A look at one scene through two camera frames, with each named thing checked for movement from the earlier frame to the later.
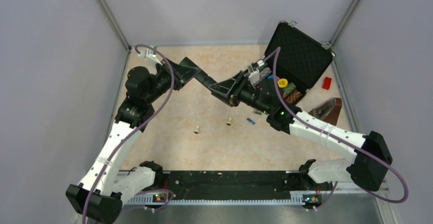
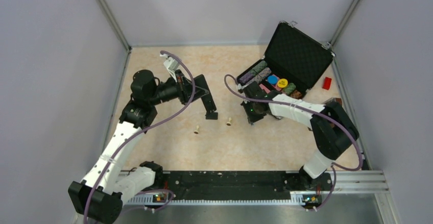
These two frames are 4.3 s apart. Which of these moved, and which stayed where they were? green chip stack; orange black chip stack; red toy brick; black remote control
Moved: black remote control
Stayed: red toy brick; green chip stack; orange black chip stack
